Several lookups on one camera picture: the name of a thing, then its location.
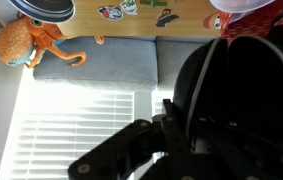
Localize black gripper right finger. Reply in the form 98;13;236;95
194;114;283;180

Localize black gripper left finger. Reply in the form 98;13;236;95
67;98;195;180

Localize red basket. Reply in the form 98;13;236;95
219;0;283;43

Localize white window blinds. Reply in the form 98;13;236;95
9;89;175;180

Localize grey fabric sofa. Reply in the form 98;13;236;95
32;34;215;93

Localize wooden side table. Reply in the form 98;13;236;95
57;0;229;38

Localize orange face sticker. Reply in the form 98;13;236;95
200;11;222;30

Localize red grey animal sticker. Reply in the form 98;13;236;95
97;5;125;22

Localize dark brown figure sticker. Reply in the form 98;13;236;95
154;8;180;28

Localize green white creature sticker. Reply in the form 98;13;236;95
119;0;139;16

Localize orange octopus plush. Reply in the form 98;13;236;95
0;11;105;69

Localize clear plastic cup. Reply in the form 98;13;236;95
209;0;277;14

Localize green plant sticker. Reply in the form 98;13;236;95
139;0;169;8

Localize stainless steel tumbler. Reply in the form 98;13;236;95
6;0;76;24

